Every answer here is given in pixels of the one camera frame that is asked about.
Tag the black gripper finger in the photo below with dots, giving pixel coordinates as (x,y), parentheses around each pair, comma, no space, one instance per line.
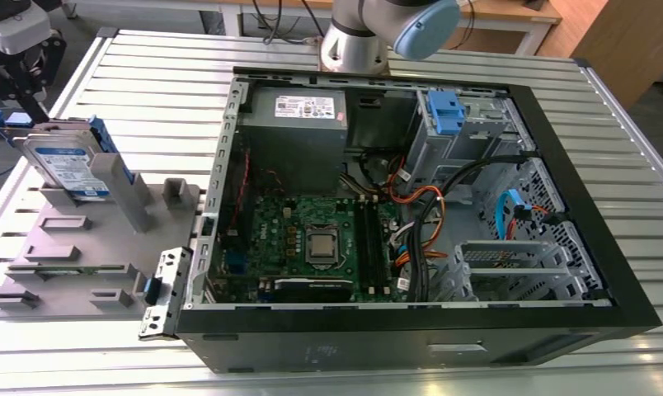
(54,53)

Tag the silver expansion slot bracket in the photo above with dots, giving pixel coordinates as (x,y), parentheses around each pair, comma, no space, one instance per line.
(178,280)

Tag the black graphics card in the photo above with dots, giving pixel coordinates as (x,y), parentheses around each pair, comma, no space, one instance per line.
(310,288)

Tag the white framed table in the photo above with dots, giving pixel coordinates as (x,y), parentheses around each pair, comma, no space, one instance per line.
(230,20)

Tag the grey power supply unit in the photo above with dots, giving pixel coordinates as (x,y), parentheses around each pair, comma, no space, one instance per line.
(293,156)

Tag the silver CPU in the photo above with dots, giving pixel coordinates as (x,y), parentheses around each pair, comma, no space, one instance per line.
(322,247)

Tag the grey parts rack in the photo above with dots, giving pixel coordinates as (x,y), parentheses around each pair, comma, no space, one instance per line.
(106,251)

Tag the black PC case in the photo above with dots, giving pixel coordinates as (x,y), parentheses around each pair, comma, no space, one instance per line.
(365,346)

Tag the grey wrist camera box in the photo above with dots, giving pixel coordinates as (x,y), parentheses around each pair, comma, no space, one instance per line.
(13,33)

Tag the blue plastic drive latch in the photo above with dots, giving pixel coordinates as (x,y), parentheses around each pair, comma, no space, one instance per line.
(445,115)

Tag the wooden desk white legs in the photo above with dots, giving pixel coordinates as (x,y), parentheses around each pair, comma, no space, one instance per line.
(525,16)

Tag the black RAM slot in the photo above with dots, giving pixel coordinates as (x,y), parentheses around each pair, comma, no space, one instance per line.
(379,247)
(365,247)

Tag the wooden cabinet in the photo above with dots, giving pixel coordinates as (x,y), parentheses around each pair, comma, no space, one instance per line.
(629,41)

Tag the hard disk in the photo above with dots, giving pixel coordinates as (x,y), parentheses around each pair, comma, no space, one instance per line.
(62,165)

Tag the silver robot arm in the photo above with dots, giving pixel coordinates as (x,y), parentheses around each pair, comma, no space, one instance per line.
(359,49)

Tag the silver disk bay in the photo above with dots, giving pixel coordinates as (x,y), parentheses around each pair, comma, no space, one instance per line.
(519,272)

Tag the green motherboard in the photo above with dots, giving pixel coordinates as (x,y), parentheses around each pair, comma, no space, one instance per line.
(277,222)

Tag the silver optical drive cage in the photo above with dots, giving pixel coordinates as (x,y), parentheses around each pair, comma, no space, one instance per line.
(463,152)

